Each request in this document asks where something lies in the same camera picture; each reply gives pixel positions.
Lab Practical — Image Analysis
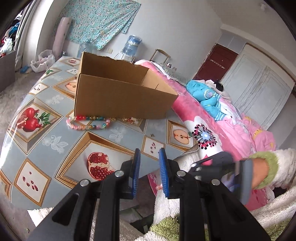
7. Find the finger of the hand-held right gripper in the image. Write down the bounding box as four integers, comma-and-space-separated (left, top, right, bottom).
191, 152, 241, 170
189, 166, 234, 184

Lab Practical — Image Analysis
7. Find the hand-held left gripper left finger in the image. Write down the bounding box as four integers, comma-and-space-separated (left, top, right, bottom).
28, 148, 141, 241

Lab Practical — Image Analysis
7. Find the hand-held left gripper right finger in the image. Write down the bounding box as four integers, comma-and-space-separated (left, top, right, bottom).
158, 148, 271, 241

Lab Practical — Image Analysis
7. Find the gold chain bracelet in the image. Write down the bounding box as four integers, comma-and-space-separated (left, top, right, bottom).
110, 117, 131, 124

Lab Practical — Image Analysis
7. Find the multicoloured bead bracelet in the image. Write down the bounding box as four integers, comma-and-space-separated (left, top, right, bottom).
76, 115, 111, 131

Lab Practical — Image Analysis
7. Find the cardboard box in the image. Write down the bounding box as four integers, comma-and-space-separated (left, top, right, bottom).
74, 51, 179, 120

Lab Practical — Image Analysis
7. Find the pink bead bracelet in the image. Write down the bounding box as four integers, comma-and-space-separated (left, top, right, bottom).
66, 116, 89, 131

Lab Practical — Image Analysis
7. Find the person's right forearm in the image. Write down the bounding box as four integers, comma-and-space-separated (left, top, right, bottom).
248, 148, 296, 190

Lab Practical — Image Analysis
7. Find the white and green fluffy robe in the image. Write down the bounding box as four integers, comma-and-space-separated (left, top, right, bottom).
28, 151, 296, 241

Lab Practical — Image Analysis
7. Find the pink printed blanket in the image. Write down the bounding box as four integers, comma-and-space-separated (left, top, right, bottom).
135, 59, 277, 211

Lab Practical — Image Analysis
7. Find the blue clothing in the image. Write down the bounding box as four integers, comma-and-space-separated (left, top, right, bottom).
186, 80, 234, 122

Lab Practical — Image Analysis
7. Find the fruit print tablecloth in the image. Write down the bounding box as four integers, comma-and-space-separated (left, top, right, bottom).
0, 56, 200, 210

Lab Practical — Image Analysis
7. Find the white wardrobe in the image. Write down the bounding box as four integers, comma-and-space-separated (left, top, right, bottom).
219, 44, 296, 131

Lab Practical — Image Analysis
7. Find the dark red door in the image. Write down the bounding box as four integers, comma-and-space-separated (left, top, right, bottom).
193, 43, 239, 82

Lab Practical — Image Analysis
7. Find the wooden chair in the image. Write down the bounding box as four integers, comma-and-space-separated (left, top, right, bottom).
150, 49, 171, 64

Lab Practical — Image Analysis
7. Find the blue water jug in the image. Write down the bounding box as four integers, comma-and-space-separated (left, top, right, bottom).
121, 35, 143, 57

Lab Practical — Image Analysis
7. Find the empty clear water jug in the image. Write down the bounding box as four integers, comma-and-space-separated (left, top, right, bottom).
77, 39, 93, 59

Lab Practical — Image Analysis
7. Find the white plastic bag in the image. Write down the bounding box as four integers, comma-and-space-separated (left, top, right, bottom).
30, 49, 56, 73

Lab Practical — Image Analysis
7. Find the pink rolled mat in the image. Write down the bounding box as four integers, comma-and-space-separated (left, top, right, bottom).
52, 17, 71, 59

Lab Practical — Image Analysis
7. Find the pile of clothes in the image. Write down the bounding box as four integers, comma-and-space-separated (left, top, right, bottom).
0, 20, 22, 58

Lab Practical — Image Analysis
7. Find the floral wall cloth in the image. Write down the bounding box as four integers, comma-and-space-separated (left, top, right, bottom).
59, 0, 141, 50

